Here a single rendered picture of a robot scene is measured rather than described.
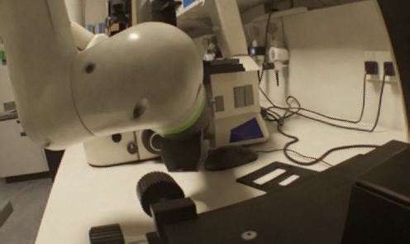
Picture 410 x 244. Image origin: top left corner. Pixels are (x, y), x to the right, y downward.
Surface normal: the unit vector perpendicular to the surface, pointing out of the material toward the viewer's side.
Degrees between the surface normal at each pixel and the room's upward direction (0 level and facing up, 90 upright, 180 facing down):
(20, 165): 90
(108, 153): 90
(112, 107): 112
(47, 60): 85
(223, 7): 90
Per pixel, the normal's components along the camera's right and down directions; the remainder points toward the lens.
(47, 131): 0.17, 0.55
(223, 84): 0.37, 0.14
